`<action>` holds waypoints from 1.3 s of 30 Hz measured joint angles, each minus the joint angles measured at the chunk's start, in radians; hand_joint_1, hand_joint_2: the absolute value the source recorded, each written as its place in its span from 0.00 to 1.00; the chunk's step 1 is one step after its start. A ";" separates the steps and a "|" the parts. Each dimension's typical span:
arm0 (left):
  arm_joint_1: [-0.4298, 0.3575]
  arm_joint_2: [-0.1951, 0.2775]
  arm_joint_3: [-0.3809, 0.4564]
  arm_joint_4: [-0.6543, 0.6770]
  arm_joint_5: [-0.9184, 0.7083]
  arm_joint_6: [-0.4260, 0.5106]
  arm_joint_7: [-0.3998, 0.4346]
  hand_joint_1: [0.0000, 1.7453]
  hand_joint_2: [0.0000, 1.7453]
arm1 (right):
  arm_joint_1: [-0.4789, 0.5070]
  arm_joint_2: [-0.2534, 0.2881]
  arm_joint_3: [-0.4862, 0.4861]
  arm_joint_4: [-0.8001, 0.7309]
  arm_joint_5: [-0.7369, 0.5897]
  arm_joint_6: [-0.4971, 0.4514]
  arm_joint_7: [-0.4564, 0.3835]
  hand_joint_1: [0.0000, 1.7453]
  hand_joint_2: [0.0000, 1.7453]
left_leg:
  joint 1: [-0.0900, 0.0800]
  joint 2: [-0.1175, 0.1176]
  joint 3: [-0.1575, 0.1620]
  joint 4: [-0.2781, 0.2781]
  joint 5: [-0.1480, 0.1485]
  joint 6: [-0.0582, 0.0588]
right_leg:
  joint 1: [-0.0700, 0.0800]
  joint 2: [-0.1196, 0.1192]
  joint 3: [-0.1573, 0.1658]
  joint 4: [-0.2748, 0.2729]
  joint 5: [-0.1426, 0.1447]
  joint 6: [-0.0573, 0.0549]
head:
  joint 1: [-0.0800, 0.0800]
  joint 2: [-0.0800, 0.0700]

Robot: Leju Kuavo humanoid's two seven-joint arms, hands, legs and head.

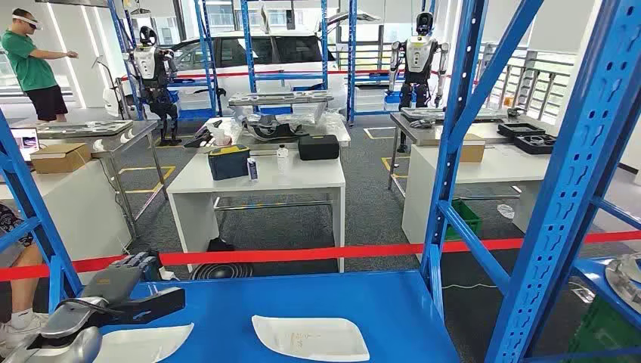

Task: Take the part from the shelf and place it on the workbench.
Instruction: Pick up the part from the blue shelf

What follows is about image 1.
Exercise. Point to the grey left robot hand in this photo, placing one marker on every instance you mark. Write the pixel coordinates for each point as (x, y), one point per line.
(112, 285)

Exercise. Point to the white plastic car part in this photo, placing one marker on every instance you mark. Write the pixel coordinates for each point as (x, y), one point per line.
(145, 345)
(310, 338)

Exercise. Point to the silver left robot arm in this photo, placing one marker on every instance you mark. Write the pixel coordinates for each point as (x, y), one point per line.
(60, 350)

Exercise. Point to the black part in plastic wrap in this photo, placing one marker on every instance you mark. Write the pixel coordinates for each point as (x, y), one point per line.
(273, 129)

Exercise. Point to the round metal casting part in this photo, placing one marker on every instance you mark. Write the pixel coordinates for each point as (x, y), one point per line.
(626, 280)

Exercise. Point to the white rectangular table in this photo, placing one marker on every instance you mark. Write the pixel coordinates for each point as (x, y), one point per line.
(255, 178)
(501, 165)
(75, 215)

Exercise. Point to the person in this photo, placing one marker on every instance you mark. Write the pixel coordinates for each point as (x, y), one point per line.
(25, 300)
(30, 65)

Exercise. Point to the cardboard box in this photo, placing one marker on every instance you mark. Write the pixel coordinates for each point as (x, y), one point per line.
(475, 150)
(60, 158)

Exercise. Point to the metal fixture plate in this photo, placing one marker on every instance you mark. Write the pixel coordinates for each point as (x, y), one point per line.
(280, 97)
(82, 129)
(425, 114)

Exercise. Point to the open laptop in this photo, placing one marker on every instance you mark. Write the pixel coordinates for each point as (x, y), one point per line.
(26, 141)

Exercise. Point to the blue yellow tool bag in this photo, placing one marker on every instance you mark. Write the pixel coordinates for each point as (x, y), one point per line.
(228, 163)

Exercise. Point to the black angled stand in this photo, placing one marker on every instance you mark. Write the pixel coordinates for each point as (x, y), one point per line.
(198, 139)

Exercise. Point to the small blue white carton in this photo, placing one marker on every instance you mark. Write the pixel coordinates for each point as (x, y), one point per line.
(252, 170)

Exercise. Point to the white plastic bag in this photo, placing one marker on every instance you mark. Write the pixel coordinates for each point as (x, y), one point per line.
(219, 133)

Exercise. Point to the blue storage bin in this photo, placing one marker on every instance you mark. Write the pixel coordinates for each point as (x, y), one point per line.
(195, 114)

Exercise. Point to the red barrier belt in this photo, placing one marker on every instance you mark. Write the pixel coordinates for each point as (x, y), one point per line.
(300, 254)

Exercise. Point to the clear plastic bottle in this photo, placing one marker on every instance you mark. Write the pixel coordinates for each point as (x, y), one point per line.
(283, 160)

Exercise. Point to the white black humanoid robot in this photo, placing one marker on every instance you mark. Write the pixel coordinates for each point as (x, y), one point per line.
(419, 55)
(148, 65)

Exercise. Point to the black hard case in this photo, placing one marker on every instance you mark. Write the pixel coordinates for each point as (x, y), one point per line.
(318, 148)

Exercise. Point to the white VR headset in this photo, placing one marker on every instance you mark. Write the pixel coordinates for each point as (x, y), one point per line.
(25, 21)

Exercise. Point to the white car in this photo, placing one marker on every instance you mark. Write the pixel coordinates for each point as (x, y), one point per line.
(285, 65)

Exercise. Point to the green plastic crate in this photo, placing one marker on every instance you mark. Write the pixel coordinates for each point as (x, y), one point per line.
(466, 218)
(606, 335)

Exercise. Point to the clear plastic bag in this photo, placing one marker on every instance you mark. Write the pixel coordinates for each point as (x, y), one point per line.
(506, 211)

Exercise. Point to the black foam tray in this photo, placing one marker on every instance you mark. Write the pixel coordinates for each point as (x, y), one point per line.
(521, 129)
(536, 144)

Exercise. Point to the metal railing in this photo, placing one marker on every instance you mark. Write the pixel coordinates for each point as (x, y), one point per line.
(531, 80)

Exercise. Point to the dark stanchion post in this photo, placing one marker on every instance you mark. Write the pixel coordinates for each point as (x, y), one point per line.
(154, 270)

